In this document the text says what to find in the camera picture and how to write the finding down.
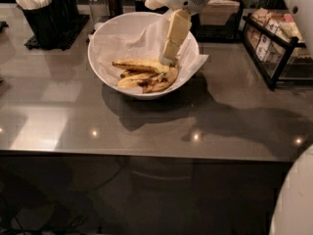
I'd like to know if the black wire condiment rack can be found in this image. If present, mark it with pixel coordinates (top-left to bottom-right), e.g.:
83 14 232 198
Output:
240 9 313 90

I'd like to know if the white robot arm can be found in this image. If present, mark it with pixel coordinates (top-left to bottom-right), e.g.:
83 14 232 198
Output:
145 0 313 235

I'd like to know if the black rubber mat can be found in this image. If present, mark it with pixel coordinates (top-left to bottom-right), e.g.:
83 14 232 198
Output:
24 15 90 51

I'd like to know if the black napkin holder with napkins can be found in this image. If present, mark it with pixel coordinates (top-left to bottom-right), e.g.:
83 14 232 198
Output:
191 0 244 43

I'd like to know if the middle dark banana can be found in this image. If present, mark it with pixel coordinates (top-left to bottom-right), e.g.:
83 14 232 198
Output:
120 70 142 78

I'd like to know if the white paper bowl liner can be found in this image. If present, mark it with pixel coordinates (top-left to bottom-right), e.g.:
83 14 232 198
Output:
88 7 209 89

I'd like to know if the salt shaker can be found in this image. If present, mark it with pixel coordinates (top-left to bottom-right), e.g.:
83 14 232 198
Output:
88 0 108 24

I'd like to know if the black cup with white cutlery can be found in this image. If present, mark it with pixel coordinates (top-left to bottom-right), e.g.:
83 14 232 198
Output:
16 0 58 49

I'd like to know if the front yellow spotted banana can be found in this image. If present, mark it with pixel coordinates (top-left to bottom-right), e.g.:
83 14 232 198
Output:
117 68 178 93

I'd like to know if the white ceramic bowl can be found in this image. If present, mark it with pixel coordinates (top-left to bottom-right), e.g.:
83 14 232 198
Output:
86 11 201 101

